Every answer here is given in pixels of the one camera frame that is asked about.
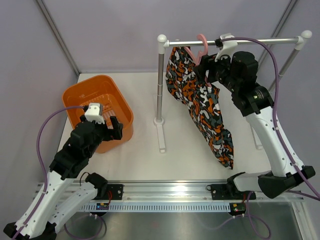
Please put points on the white slotted cable duct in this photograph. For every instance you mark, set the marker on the white slotted cable duct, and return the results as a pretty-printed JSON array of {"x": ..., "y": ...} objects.
[{"x": 157, "y": 207}]

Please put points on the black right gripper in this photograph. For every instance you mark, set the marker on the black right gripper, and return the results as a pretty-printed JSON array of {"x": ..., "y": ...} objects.
[{"x": 207, "y": 62}]

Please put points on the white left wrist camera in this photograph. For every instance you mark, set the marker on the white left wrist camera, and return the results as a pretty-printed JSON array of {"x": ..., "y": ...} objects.
[{"x": 94, "y": 113}]

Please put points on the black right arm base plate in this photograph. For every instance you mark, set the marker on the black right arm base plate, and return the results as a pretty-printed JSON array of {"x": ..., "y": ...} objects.
[{"x": 226, "y": 191}]

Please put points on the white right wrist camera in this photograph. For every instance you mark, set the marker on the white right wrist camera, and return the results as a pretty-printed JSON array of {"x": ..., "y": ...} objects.
[{"x": 226, "y": 46}]

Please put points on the orange plastic basket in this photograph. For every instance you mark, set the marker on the orange plastic basket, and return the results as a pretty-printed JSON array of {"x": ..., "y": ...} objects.
[{"x": 102, "y": 96}]

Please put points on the aluminium mounting rail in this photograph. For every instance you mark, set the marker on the aluminium mounting rail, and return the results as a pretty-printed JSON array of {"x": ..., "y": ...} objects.
[{"x": 167, "y": 191}]

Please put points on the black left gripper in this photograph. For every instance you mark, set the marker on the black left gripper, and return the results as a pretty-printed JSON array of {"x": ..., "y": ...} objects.
[{"x": 110, "y": 134}]

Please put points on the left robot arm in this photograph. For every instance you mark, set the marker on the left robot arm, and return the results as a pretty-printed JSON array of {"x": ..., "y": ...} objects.
[{"x": 45, "y": 218}]

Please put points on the pink clothes hanger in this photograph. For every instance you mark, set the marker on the pink clothes hanger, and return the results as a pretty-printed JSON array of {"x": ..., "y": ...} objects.
[{"x": 195, "y": 60}]

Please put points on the camouflage patterned shorts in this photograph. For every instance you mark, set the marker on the camouflage patterned shorts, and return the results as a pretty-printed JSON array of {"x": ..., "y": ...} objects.
[{"x": 202, "y": 102}]

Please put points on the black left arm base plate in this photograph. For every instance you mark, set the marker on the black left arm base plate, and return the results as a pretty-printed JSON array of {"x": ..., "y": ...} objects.
[{"x": 112, "y": 191}]

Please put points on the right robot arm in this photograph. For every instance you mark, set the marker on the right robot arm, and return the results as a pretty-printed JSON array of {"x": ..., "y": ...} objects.
[{"x": 238, "y": 74}]

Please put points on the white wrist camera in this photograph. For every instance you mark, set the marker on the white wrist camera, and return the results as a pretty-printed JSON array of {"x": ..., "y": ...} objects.
[
  {"x": 226, "y": 46},
  {"x": 94, "y": 113}
]

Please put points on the white and silver clothes rack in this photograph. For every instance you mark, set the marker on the white and silver clothes rack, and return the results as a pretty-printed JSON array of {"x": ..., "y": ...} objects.
[{"x": 163, "y": 43}]

